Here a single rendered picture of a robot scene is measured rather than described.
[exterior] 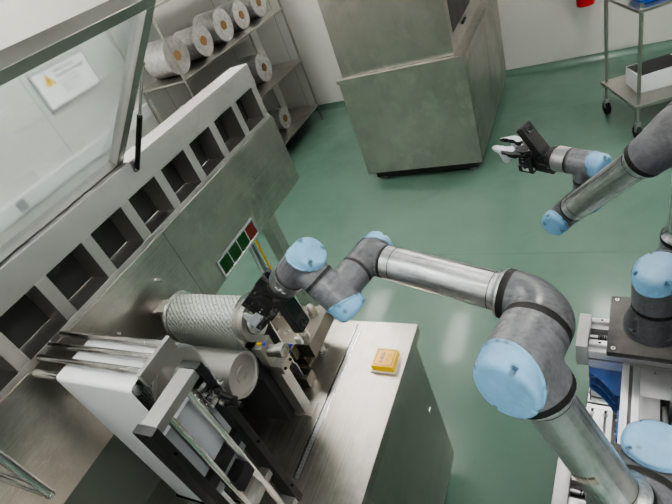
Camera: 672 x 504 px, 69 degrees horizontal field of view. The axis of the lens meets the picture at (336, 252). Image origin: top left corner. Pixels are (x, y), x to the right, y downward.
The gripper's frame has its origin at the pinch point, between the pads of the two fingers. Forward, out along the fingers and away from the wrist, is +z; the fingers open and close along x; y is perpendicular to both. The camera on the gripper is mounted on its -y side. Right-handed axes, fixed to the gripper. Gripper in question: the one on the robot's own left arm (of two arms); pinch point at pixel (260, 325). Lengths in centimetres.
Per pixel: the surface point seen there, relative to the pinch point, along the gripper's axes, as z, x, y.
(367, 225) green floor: 141, -208, -44
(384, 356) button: 6.9, -18.5, -37.7
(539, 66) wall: 56, -452, -110
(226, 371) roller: 5.5, 12.9, 0.7
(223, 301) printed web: 4.3, -2.5, 11.2
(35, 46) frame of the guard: -49, 9, 57
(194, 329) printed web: 13.7, 3.9, 13.3
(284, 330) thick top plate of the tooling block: 23.5, -17.2, -9.6
